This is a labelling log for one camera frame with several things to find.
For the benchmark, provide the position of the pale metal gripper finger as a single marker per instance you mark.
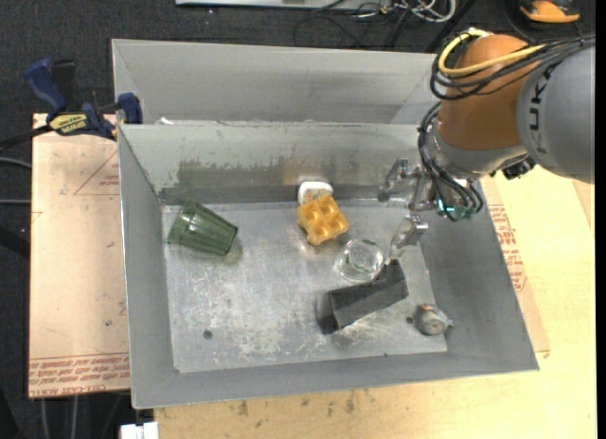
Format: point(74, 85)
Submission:
point(408, 234)
point(397, 186)

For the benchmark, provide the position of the clear glass bowl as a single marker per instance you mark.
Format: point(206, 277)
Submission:
point(359, 259)

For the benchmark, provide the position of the dark green flat block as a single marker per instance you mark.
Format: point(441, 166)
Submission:
point(362, 302)

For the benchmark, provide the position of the yellow toy waffle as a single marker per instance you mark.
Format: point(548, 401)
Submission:
point(322, 220)

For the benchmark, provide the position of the white rounded plastic piece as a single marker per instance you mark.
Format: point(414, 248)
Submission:
point(310, 188)

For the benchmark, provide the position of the small grey round toy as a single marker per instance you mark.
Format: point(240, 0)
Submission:
point(430, 321)

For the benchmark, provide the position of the grey metal bin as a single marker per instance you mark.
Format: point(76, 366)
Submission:
point(265, 286)

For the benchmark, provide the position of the green ribbed glass cup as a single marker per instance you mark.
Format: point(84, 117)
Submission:
point(201, 229)

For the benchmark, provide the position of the brown cardboard board red print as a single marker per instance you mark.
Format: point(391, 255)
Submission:
point(76, 257)

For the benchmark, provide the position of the black cylinder on white bracket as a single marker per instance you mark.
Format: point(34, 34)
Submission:
point(517, 170)

